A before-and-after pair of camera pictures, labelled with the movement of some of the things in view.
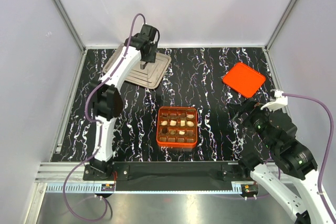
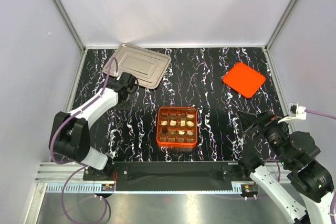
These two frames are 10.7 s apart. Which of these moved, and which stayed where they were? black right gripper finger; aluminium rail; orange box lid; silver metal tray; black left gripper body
Moved: black right gripper finger; black left gripper body
Stayed: silver metal tray; aluminium rail; orange box lid
